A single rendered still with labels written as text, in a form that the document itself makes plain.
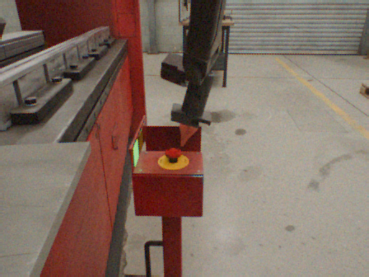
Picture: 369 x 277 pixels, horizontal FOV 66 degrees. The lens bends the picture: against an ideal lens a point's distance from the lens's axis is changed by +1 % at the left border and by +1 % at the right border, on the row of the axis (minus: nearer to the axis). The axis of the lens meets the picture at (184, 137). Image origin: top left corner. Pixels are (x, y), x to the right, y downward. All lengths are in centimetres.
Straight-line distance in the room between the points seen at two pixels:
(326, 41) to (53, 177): 779
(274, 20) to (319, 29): 109
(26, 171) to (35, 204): 5
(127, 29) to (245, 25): 536
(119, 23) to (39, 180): 213
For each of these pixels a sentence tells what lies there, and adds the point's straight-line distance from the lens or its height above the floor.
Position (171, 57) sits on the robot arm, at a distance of 69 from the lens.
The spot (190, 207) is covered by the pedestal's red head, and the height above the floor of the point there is 69.
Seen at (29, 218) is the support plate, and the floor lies 100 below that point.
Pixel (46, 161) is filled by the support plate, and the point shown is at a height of 100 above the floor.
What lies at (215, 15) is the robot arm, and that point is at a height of 109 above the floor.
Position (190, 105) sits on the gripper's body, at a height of 89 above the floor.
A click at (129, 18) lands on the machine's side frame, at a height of 102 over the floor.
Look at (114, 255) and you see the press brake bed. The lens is 147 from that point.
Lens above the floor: 111
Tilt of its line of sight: 25 degrees down
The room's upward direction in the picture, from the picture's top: straight up
